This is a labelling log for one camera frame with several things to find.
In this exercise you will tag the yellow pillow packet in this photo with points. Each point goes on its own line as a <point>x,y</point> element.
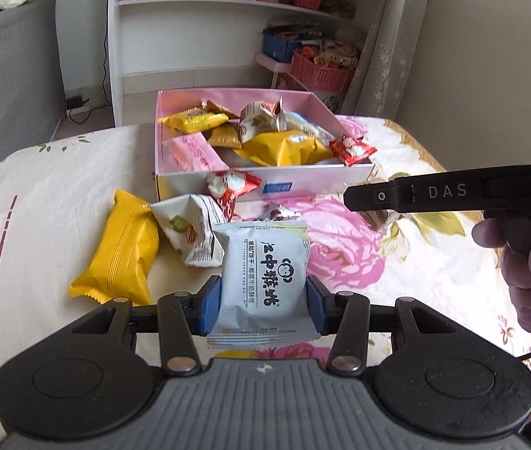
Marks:
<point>279,147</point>

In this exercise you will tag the large plain yellow packet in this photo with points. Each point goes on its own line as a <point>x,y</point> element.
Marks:
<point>120,253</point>

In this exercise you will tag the white bookshelf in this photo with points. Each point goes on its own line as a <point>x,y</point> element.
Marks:
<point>190,42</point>

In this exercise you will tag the floral cloth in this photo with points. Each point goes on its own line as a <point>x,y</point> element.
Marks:
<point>36,225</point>

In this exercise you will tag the blue box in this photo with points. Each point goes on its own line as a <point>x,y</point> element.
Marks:
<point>277,47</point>

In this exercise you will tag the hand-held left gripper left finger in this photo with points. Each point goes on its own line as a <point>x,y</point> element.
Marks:
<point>209,304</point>

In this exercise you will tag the white biscuit packet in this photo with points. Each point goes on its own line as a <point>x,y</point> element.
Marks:
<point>263,281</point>

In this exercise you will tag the pink plastic basket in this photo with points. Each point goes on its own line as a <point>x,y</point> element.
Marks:
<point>317,72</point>

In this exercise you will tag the small blue white packet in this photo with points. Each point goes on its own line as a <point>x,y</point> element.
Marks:
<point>277,213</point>

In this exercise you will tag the pink cardboard box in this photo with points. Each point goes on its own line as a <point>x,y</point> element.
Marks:
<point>321,180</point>

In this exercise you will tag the grey sofa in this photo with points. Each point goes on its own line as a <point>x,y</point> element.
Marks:
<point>7,79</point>

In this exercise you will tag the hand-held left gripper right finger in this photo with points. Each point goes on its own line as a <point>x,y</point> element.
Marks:
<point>317,304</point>

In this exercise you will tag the person's right hand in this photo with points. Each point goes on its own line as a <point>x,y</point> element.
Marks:
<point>523,267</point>

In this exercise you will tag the patterned curtain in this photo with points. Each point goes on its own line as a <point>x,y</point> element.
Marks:
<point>387,56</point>

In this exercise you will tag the red candy packet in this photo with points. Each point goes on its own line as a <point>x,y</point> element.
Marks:
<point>352,147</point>
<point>228,183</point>

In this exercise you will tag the pink snack packet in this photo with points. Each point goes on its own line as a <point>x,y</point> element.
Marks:
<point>197,154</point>

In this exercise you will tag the small brown white packet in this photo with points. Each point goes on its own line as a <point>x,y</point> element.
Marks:
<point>378,219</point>

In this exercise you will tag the white nut-print packet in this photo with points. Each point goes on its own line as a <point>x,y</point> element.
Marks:
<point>256,122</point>
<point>186,225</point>

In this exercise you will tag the pink plastic stool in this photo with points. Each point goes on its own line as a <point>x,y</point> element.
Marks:
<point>270,64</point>

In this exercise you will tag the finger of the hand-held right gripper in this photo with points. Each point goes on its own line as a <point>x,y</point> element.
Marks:
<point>443,192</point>

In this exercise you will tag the yellow packet with blue label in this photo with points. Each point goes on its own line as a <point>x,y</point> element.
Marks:
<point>193,121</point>

